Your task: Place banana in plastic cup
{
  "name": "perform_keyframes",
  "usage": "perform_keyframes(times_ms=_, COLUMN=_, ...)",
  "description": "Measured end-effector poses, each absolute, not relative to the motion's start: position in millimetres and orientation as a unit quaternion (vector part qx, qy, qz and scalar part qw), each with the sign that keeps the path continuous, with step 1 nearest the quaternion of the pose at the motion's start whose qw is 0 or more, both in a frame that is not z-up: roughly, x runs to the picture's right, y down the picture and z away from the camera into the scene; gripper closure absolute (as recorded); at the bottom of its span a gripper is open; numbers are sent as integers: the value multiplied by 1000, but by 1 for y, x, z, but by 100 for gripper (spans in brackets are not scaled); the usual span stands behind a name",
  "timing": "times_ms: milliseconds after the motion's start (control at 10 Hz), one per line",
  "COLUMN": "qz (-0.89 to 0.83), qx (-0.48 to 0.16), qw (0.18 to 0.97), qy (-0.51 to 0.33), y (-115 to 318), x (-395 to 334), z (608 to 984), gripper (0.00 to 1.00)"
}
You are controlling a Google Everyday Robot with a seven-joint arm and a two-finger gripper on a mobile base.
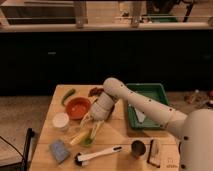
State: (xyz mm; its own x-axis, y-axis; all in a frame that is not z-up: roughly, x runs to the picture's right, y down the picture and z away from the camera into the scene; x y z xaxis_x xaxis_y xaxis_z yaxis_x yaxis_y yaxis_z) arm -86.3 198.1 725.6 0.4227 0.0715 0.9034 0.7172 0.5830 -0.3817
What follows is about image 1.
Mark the white ribbed gripper body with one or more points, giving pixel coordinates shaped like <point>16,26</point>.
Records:
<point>102,107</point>

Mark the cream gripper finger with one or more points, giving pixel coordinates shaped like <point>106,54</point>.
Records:
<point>97,125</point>
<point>85,120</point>

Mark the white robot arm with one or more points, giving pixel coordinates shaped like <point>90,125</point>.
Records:
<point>194,130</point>

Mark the yellow banana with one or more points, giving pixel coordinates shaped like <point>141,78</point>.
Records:
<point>79,137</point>

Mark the white plastic cup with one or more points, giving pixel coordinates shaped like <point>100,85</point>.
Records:
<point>61,121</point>

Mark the metal cup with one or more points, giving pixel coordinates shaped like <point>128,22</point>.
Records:
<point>138,148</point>

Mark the orange plastic bowl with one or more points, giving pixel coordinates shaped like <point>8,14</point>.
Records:
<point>77,108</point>

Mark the green small object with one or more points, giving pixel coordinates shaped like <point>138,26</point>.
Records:
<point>87,142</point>

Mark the green chili pepper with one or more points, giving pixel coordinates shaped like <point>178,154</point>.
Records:
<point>68,94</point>

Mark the blue sponge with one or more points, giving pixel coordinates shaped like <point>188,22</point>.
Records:
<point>59,151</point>

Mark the green plastic tray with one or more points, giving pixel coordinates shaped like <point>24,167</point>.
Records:
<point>139,113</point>

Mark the white handled dish brush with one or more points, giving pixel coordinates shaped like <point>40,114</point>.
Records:
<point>81,158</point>

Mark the black chair frame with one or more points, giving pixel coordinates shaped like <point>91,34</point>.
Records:
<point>29,135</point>

